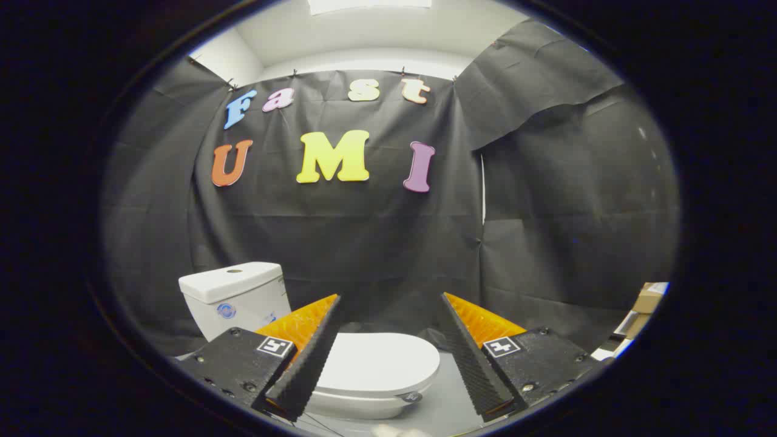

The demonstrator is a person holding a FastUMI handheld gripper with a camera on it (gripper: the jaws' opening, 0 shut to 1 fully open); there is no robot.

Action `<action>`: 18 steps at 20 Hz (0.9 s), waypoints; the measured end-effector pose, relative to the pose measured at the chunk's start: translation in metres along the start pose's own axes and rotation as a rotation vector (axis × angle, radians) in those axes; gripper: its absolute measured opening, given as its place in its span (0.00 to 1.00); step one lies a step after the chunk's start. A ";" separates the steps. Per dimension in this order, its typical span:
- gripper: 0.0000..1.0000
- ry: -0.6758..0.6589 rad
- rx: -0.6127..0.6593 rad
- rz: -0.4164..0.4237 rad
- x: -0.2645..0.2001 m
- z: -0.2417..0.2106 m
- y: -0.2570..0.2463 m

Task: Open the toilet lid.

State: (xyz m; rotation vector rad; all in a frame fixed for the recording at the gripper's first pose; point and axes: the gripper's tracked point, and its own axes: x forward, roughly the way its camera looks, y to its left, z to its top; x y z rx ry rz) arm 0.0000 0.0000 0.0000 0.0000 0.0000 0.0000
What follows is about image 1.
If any white toilet tank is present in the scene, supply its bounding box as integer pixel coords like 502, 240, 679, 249
178, 262, 292, 342

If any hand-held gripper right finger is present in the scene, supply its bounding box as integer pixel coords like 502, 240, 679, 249
438, 292, 608, 424

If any black backdrop cloth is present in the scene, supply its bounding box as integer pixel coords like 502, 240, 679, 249
100, 18, 680, 359

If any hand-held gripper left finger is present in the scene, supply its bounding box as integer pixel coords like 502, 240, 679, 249
176, 294, 342, 422

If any thin black cable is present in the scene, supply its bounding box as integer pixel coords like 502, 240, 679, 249
296, 412, 344, 436

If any ceiling light panel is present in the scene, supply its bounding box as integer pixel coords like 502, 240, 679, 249
307, 0, 433, 16

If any white toilet bowl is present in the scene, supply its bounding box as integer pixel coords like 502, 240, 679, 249
302, 367, 438, 421

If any cardboard box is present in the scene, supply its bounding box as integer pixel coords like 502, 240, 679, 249
631, 282, 670, 314

